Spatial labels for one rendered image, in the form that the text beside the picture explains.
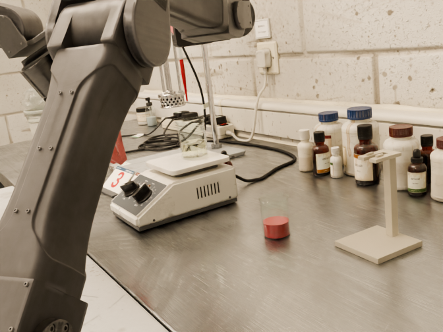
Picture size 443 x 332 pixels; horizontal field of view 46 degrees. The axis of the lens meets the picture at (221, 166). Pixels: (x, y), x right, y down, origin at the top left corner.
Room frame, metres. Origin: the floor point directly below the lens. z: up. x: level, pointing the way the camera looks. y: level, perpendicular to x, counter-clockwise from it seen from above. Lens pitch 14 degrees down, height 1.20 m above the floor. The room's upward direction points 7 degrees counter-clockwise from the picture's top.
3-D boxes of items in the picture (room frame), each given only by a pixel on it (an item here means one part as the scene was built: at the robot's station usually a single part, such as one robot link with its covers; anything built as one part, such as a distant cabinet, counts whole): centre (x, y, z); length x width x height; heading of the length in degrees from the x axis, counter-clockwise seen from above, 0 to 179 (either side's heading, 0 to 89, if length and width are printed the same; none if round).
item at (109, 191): (1.09, 0.23, 0.92); 0.09 x 0.06 x 0.04; 33
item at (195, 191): (0.91, 0.08, 0.94); 0.22 x 0.13 x 0.08; 120
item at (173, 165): (0.92, 0.06, 0.98); 0.12 x 0.12 x 0.01; 30
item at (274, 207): (0.73, -0.07, 0.93); 0.04 x 0.04 x 0.06
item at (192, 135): (0.93, 0.05, 1.02); 0.06 x 0.05 x 0.08; 130
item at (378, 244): (0.64, -0.20, 0.96); 0.08 x 0.08 x 0.13; 28
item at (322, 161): (1.02, -0.20, 0.94); 0.04 x 0.04 x 0.09
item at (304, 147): (1.06, -0.18, 0.94); 0.03 x 0.03 x 0.09
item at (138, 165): (1.29, 0.11, 0.91); 0.30 x 0.20 x 0.01; 120
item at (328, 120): (1.08, -0.24, 0.96); 0.06 x 0.06 x 0.11
